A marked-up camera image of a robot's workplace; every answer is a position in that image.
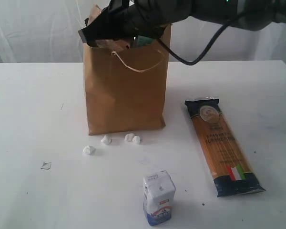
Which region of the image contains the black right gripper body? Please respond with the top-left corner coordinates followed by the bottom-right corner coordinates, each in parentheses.
top-left (108, 0), bottom-right (192, 39)

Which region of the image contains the brown kraft stand-up pouch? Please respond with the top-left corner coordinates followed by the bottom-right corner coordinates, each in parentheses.
top-left (87, 4), bottom-right (134, 52)

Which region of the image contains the clear jar with gold lid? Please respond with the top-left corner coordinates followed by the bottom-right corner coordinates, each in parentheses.
top-left (132, 36), bottom-right (154, 48)

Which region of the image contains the small white blue carton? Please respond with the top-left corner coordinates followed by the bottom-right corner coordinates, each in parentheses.
top-left (143, 170), bottom-right (176, 226)

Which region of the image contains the spaghetti packet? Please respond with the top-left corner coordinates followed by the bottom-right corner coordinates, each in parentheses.
top-left (184, 98), bottom-right (265, 197)

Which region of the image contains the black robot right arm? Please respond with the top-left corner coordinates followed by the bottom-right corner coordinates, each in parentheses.
top-left (78, 0), bottom-right (286, 44)

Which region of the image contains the brown paper shopping bag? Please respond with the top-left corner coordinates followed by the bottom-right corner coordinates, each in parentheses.
top-left (82, 4), bottom-right (172, 136)

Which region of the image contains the white backdrop curtain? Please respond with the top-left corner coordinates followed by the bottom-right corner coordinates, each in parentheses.
top-left (0, 0), bottom-right (286, 64)

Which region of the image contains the crumpled white paper ball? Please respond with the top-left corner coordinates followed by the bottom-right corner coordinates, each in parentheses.
top-left (124, 133), bottom-right (135, 142)
top-left (101, 135), bottom-right (112, 145)
top-left (83, 145), bottom-right (96, 156)
top-left (132, 135), bottom-right (141, 145)

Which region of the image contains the small clear plastic scrap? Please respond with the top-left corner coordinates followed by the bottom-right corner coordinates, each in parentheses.
top-left (41, 162), bottom-right (51, 170)

